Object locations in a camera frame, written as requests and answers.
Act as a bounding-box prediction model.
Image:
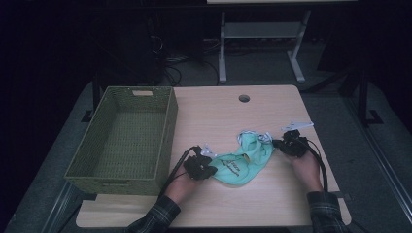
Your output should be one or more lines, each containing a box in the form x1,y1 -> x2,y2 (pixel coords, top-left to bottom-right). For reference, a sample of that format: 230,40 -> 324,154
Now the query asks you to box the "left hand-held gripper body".
183,143 -> 218,182

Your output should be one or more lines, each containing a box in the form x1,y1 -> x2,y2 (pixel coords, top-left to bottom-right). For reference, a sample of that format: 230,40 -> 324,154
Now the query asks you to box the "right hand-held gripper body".
280,120 -> 315,159

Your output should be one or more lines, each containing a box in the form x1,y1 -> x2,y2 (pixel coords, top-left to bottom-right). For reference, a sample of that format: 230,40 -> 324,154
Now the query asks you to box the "mint green striped garment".
211,129 -> 276,187

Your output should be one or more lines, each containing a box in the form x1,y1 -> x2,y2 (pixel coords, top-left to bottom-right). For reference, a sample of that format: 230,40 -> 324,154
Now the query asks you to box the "green woven basket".
63,85 -> 179,197

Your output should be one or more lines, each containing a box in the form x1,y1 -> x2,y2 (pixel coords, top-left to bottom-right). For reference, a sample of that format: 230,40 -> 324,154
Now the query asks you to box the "person's left hand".
164,169 -> 200,206

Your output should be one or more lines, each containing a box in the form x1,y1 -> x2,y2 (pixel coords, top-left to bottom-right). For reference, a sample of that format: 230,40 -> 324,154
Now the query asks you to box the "person's right hand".
291,149 -> 325,194

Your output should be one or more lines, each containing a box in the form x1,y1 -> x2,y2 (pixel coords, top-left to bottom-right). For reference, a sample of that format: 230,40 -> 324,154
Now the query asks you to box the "black metal stand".
304,61 -> 385,128

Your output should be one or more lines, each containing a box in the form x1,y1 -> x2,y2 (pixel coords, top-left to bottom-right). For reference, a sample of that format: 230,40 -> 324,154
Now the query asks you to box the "white metal stand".
217,10 -> 312,84

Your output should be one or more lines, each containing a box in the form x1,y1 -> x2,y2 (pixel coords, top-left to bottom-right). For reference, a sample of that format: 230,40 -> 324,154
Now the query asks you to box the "black stand foot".
80,72 -> 102,123

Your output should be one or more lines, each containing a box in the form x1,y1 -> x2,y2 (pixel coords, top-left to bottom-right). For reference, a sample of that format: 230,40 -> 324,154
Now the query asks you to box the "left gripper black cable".
157,145 -> 199,199

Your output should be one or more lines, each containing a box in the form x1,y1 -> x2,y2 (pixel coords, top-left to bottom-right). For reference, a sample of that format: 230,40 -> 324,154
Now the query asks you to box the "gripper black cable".
301,137 -> 329,193
157,145 -> 199,199

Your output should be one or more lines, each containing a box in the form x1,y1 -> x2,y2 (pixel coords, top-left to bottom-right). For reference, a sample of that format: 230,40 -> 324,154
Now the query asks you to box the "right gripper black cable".
301,137 -> 329,193

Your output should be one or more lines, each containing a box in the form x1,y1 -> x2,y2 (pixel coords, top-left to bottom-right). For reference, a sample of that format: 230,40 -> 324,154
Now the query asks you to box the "grey table bracket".
333,190 -> 353,202

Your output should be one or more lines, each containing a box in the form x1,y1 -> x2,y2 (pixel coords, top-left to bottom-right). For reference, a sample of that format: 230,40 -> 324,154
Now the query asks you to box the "aluminium floor rail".
342,96 -> 412,225
41,181 -> 83,233

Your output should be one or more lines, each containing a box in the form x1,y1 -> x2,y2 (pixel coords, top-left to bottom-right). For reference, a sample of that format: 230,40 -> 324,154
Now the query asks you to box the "bundle of floor cables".
149,34 -> 222,87

